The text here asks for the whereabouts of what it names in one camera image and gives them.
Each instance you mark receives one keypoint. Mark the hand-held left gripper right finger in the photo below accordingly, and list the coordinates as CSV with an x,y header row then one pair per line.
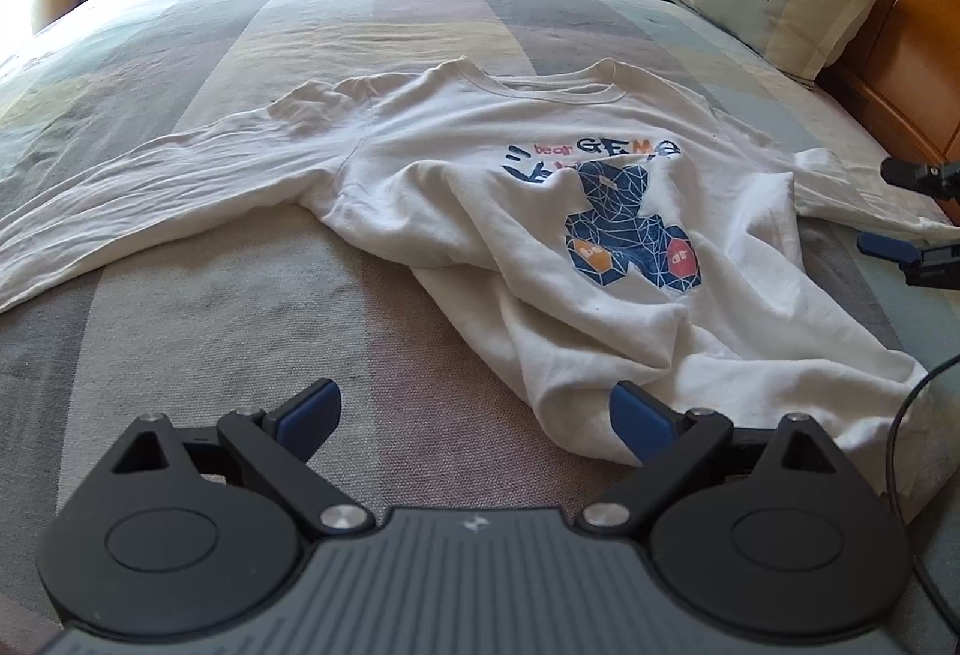
x,y
641,422

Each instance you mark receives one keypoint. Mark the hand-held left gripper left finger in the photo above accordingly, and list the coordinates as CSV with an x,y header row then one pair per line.
x,y
311,419

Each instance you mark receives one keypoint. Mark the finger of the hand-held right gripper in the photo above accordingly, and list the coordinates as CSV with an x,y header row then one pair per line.
x,y
885,244
922,175

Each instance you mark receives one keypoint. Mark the white printed long-sleeve shirt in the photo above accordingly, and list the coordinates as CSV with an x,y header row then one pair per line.
x,y
450,175

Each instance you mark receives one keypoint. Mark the wooden bed headboard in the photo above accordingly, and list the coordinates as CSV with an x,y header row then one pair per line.
x,y
915,48

